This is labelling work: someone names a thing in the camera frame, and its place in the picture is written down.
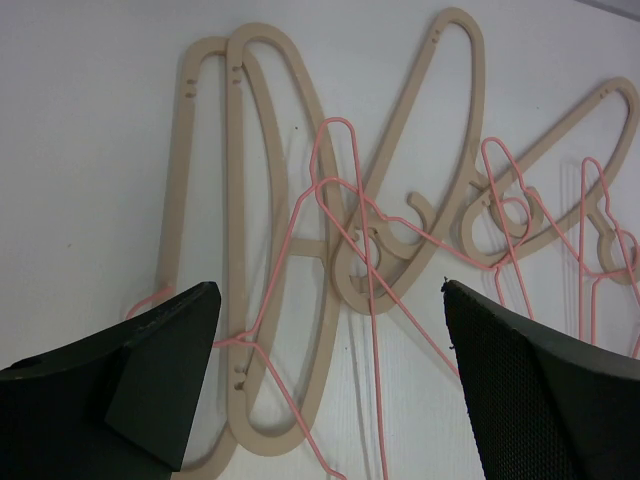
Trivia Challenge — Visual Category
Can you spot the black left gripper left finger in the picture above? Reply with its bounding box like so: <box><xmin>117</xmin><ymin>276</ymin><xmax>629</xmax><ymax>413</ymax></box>
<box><xmin>1</xmin><ymin>282</ymin><xmax>221</xmax><ymax>479</ymax></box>

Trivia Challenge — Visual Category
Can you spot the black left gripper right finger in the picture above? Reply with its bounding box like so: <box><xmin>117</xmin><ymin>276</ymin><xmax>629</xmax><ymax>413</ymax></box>
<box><xmin>442</xmin><ymin>280</ymin><xmax>639</xmax><ymax>479</ymax></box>

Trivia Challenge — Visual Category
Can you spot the beige hanger far left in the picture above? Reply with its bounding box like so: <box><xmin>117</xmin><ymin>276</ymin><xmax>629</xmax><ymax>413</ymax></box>
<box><xmin>156</xmin><ymin>36</ymin><xmax>289</xmax><ymax>475</ymax></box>

